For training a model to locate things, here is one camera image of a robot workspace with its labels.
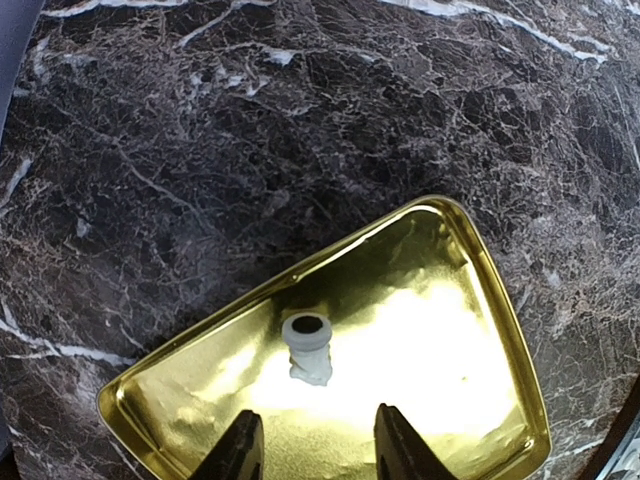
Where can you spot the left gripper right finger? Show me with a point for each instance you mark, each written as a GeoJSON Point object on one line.
{"type": "Point", "coordinates": [401, 454]}

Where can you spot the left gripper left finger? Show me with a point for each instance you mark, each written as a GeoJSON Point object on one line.
{"type": "Point", "coordinates": [238, 454]}

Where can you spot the gold square tray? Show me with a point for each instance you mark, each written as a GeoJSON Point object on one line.
{"type": "Point", "coordinates": [421, 321]}

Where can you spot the white chess knight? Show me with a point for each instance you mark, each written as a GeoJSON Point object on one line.
{"type": "Point", "coordinates": [308, 336]}

